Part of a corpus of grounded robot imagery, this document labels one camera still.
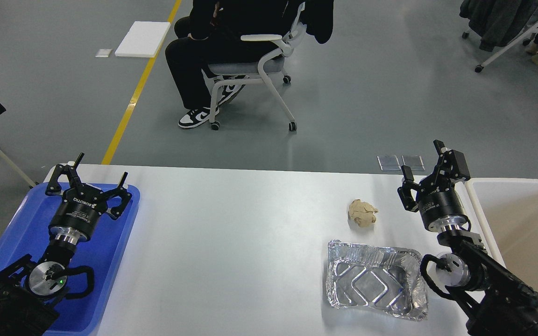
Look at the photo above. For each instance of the left floor plate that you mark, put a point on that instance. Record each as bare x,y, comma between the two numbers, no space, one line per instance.
389,162

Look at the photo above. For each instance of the chair with grey jacket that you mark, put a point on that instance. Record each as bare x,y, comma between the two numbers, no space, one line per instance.
500,23

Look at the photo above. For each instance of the right floor plate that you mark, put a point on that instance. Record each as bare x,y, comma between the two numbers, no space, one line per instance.
414,162

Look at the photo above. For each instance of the aluminium foil tray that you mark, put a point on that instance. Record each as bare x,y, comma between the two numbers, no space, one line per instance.
382,279

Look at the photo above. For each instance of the floor plate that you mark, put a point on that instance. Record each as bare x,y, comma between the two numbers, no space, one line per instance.
389,162
414,162

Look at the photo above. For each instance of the crumpled brown paper ball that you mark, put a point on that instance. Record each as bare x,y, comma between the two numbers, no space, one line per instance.
362,213

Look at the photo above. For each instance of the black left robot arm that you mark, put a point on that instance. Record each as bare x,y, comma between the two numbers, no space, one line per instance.
60,253

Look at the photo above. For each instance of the beige plastic bin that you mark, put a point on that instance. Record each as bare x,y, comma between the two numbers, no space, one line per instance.
507,209

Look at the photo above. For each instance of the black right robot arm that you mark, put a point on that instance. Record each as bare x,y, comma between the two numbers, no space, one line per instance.
495,301

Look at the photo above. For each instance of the seated person in black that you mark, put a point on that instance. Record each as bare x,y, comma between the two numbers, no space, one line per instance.
211,34

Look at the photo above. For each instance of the blue plastic tray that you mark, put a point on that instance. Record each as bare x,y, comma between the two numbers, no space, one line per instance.
27,233

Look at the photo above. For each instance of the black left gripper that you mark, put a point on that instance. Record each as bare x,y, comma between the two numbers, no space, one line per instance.
80,211

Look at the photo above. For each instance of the white office chair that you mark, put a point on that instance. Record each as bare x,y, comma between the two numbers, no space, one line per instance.
258,72

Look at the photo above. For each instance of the white foam board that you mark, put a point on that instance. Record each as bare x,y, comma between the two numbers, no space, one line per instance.
143,39

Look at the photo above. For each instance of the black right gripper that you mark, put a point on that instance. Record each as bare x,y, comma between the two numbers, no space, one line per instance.
437,201

